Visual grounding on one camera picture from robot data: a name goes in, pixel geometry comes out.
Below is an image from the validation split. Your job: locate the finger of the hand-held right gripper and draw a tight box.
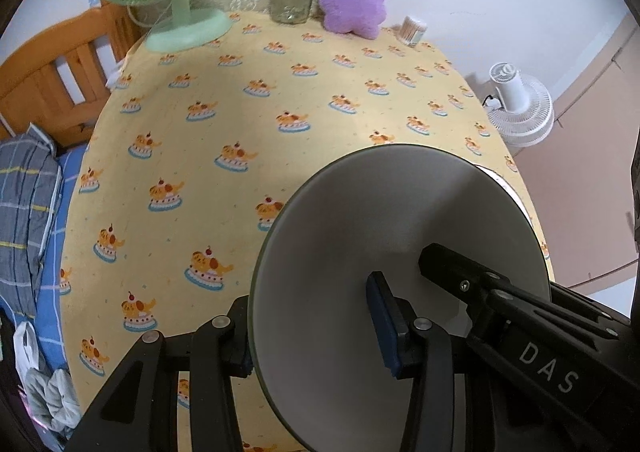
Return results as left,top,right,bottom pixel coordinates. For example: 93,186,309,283
417,243,632,340

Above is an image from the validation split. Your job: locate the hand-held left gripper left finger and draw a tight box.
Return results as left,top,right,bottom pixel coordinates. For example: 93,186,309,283
65,294,256,452

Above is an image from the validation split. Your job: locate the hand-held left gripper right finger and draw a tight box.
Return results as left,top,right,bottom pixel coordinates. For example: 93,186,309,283
365,271,481,452

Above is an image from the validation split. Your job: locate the small floral ceramic bowl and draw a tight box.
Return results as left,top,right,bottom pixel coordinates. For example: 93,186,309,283
248,144,551,450

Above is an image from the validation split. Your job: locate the round yellow floral plate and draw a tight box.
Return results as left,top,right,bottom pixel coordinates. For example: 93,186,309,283
472,164,531,227

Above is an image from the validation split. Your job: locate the white fan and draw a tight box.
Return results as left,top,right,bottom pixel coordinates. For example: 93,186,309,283
486,62,556,149

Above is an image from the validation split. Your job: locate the beige door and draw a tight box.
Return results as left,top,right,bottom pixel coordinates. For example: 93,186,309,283
515,12,640,293

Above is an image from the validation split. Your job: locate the grey white crumpled cloth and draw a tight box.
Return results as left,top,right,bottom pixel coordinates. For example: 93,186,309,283
12,319,83,438

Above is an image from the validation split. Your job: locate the blue bed sheet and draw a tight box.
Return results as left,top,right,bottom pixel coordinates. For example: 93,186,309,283
30,147,91,373

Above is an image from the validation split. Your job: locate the yellow printed tablecloth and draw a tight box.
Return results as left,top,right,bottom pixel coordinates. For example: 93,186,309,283
59,9,551,452

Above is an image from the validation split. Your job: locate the cotton swab container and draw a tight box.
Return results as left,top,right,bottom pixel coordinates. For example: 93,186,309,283
397,16,429,48

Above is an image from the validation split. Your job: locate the grey plaid pillow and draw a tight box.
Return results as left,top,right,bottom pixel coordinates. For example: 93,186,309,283
0,124,63,317

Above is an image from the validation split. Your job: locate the wooden chair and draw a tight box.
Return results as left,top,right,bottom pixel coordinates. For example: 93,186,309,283
0,0,143,147

